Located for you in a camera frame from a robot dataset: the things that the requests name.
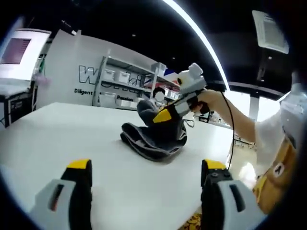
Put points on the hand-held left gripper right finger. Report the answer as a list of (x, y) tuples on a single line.
[(216, 198)]

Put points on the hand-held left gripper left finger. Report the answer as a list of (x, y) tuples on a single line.
[(76, 191)]

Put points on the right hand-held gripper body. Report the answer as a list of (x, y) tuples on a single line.
[(192, 83)]

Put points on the grey towel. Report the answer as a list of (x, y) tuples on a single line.
[(153, 143)]

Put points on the person's right hand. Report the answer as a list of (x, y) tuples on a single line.
[(211, 100)]

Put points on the long ceiling light strip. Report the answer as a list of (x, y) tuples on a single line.
[(205, 38)]

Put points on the white table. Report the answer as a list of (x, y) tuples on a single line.
[(72, 134)]

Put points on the row of white storage bins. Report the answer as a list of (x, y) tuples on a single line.
[(122, 76)]

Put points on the metal shelf rack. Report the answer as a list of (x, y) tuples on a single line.
[(99, 81)]

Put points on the white shirt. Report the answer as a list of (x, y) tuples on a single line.
[(268, 139)]

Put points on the ceiling vent panel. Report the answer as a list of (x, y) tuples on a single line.
[(269, 31)]

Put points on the white worn device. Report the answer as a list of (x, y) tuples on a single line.
[(291, 107)]

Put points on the red blue wall banner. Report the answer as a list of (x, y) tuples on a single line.
[(171, 76)]

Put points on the black frame side desk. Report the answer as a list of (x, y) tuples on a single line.
[(20, 107)]

